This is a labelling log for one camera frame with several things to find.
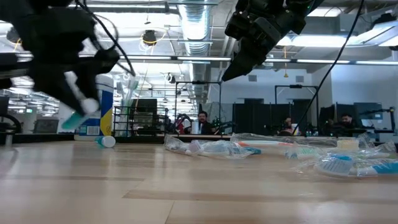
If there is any red black background robot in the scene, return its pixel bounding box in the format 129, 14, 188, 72
169, 112, 188, 135

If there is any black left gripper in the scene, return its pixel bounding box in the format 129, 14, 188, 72
26, 9, 121, 115

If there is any long ceiling light strip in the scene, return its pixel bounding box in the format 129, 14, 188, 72
0, 53, 398, 65

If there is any person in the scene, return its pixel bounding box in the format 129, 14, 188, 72
196, 110, 217, 136
278, 116, 300, 137
333, 113, 359, 138

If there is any dark laptop screen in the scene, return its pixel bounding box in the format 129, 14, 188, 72
32, 118, 60, 134

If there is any black ceiling pod yellow cable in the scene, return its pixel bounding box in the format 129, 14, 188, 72
141, 27, 169, 46
5, 27, 25, 46

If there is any green white toothbrush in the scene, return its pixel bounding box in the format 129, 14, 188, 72
284, 145, 323, 160

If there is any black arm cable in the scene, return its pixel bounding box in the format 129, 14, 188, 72
291, 0, 365, 135
74, 0, 137, 77

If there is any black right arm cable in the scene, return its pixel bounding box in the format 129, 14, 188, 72
291, 0, 365, 135

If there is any black monitor back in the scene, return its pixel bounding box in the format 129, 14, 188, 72
318, 103, 354, 136

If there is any black metal frame stand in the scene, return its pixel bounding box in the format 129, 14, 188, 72
274, 84, 320, 135
174, 80, 223, 135

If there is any black partition screen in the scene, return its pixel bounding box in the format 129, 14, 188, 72
232, 102, 312, 138

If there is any black curved stand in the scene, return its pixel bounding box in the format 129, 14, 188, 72
0, 95, 22, 147

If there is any silver ceiling air duct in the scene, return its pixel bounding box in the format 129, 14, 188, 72
177, 0, 216, 103

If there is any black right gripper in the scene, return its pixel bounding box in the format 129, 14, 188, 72
221, 0, 292, 82

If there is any white wipes canister blue label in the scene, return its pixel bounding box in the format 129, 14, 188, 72
62, 73, 114, 141

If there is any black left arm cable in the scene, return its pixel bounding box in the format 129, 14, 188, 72
74, 0, 137, 77

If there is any flat computer monitor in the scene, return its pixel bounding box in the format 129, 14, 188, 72
353, 101, 384, 121

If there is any yellow hanging pendant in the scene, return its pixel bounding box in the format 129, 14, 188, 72
282, 45, 289, 78

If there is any black wire organizer basket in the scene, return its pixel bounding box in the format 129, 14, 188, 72
111, 105, 169, 144

